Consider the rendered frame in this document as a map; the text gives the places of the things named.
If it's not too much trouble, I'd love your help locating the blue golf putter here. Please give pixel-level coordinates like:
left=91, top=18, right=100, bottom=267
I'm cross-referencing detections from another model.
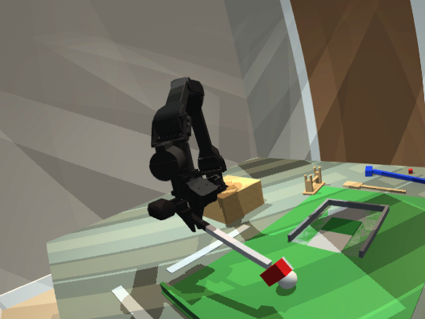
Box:
left=365, top=167, right=425, bottom=184

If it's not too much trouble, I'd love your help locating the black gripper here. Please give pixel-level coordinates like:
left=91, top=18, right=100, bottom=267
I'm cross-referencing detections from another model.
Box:
left=147, top=165, right=204, bottom=233

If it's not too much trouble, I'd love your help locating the white golf ball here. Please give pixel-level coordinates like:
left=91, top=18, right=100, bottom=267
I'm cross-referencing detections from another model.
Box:
left=278, top=271, right=298, bottom=290

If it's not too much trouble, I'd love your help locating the green putting mat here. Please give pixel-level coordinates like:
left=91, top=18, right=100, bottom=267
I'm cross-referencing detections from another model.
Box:
left=170, top=186, right=425, bottom=319

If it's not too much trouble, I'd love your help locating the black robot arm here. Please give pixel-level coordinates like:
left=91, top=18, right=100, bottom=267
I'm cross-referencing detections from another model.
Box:
left=149, top=77, right=227, bottom=208

